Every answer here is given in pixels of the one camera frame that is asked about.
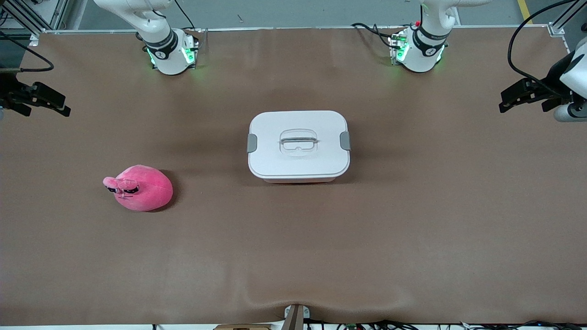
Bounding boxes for brown table mat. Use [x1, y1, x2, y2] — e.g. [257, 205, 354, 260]
[0, 27, 587, 326]

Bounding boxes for white lidded storage box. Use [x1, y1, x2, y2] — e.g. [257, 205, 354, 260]
[248, 110, 351, 179]

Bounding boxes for metal table edge rail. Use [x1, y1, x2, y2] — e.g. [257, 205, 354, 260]
[30, 25, 569, 35]

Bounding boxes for aluminium frame post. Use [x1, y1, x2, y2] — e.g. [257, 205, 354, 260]
[548, 0, 587, 37]
[0, 0, 88, 35]

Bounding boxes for white storage box base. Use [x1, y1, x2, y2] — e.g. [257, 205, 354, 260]
[262, 176, 339, 184]

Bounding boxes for metal table edge bracket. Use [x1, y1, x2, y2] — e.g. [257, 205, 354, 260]
[283, 304, 310, 330]

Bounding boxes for black base cable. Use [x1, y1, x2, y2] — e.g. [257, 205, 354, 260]
[351, 22, 395, 49]
[173, 0, 198, 30]

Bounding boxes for pink plush toy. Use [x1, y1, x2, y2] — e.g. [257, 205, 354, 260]
[103, 165, 174, 212]

